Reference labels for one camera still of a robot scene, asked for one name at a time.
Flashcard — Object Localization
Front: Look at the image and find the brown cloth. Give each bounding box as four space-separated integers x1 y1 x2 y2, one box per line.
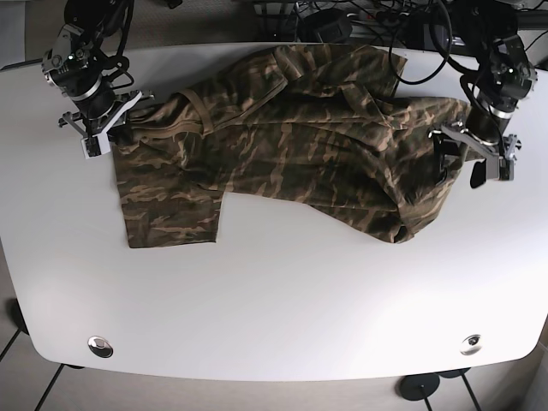
113 44 470 248

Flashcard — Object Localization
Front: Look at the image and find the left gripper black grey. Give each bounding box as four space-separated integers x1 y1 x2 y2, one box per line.
428 108 521 188

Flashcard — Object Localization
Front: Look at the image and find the black box under table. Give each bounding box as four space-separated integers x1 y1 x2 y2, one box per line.
297 8 352 44

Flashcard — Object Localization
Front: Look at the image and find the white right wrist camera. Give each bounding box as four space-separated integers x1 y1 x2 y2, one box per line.
80 134 110 159

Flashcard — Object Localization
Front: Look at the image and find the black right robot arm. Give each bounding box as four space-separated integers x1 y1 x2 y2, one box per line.
41 1 154 157

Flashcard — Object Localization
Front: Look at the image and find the left silver table grommet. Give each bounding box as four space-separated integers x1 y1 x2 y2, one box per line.
87 336 114 359

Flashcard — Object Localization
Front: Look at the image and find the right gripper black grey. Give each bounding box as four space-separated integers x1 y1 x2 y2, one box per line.
57 90 154 139

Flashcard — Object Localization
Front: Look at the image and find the right silver table grommet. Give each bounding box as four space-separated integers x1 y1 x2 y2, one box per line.
459 334 483 356

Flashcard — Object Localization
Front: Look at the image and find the black round stand base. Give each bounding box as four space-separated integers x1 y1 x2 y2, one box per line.
397 373 440 402

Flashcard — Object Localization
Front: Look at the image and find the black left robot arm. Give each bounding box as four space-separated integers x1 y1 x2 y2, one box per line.
392 1 537 188

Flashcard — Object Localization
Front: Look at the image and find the silver table grommet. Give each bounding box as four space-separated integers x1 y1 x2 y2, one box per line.
87 336 114 359
459 334 483 356

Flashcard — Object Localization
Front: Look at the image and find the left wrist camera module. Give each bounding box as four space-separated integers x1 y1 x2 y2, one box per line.
497 157 515 182

